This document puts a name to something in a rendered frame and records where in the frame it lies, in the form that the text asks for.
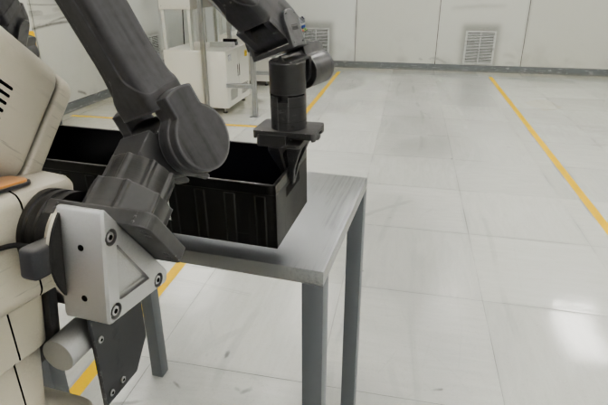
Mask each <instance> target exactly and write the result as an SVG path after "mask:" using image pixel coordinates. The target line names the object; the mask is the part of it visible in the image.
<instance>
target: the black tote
mask: <svg viewBox="0 0 608 405"><path fill-rule="evenodd" d="M122 138H123V136H122V134H121V133H120V131H119V130H116V129H106V128H95V127H77V126H67V125H59V127H58V130H57V132H56V135H55V137H54V140H53V141H52V146H51V148H50V151H49V153H48V155H47V157H46V160H45V162H44V165H43V169H42V171H45V172H50V173H55V174H63V175H66V176H67V177H68V178H69V179H70V180H71V181H72V184H73V191H81V192H87V191H88V190H89V188H90V185H91V184H92V183H93V181H94V180H95V179H96V178H97V176H98V175H103V173H104V171H105V169H106V167H107V165H108V163H109V160H110V159H111V157H112V156H113V154H114V152H115V150H116V148H117V146H118V144H119V141H120V139H122ZM208 174H209V175H210V177H209V178H208V179H202V178H197V177H193V176H187V178H189V183H186V184H174V185H175V187H174V189H173V192H172V193H171V196H170V198H169V200H168V204H169V206H170V207H171V208H172V209H173V211H172V213H171V216H170V218H169V221H168V223H167V228H168V229H169V230H170V231H171V232H172V233H178V234H184V235H190V236H196V237H202V238H208V239H214V240H225V241H231V242H237V243H243V244H249V245H255V246H261V247H267V248H274V249H277V248H278V247H279V246H280V244H281V243H282V241H283V239H284V238H285V236H286V235H287V233H288V231H289V230H290V228H291V226H292V224H293V223H294V221H295V220H296V219H297V218H298V216H299V214H300V212H301V211H302V209H303V207H304V206H305V204H306V203H307V149H306V151H305V153H304V155H303V157H302V159H301V161H300V164H299V170H298V174H297V178H296V182H295V183H294V184H291V182H290V171H289V167H287V168H286V170H285V171H284V172H283V173H281V170H280V169H279V167H278V166H277V164H276V162H275V161H274V159H273V158H272V156H271V154H270V153H269V151H268V147H267V146H257V143H251V142H241V141H232V140H230V149H229V154H228V156H227V158H226V160H225V162H224V163H223V164H222V165H221V166H220V167H219V168H217V169H215V170H213V171H211V172H210V173H208Z"/></svg>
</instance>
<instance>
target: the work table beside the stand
mask: <svg viewBox="0 0 608 405"><path fill-rule="evenodd" d="M366 185H367V178H366V177H357V176H349V175H341V174H324V173H315V172H307V203H306V204H305V206H304V207H303V209H302V211H301V212H300V214H299V216H298V218H297V219H296V220H295V221H294V223H293V224H292V226H291V228H290V230H289V231H288V233H287V235H286V236H285V238H284V239H283V241H282V243H281V244H280V246H279V247H278V248H277V249H274V248H267V247H261V246H255V245H249V244H243V243H237V242H231V241H225V240H214V239H208V238H202V237H196V236H190V235H184V234H178V233H173V234H174V235H175V236H176V237H177V238H178V239H179V240H180V242H181V243H182V244H183V245H184V246H185V251H184V254H183V256H182V258H181V261H180V262H182V263H187V264H193V265H198V266H204V267H209V268H219V269H225V270H230V271H236V272H242V273H247V274H252V275H257V276H263V277H268V278H278V279H284V280H289V281H295V282H300V283H301V348H302V405H326V384H327V342H328V274H329V271H330V270H331V268H332V265H333V263H334V261H335V259H336V256H337V254H338V252H339V249H340V247H341V245H342V243H343V240H344V238H345V237H346V235H347V254H346V278H345V303H344V327H343V352H342V376H341V401H340V405H356V375H357V357H358V340H359V323H360V306H361V288H362V271H363V253H364V236H365V218H366ZM141 304H142V309H143V316H144V322H145V328H146V334H147V345H148V351H149V358H150V363H151V370H152V375H154V376H157V377H163V376H164V375H165V374H166V372H167V371H168V366H167V358H166V346H165V339H164V332H163V326H162V318H161V312H160V304H159V298H158V291H157V289H156V290H154V291H153V292H152V293H150V294H149V295H148V296H147V297H145V298H144V299H142V300H141ZM42 370H43V386H45V387H49V388H52V389H55V390H59V391H65V392H68V393H70V390H69V385H68V382H67V378H66V374H65V371H62V370H59V369H56V368H55V367H53V366H52V365H50V364H49V363H48V361H47V360H45V361H44V362H43V363H42Z"/></svg>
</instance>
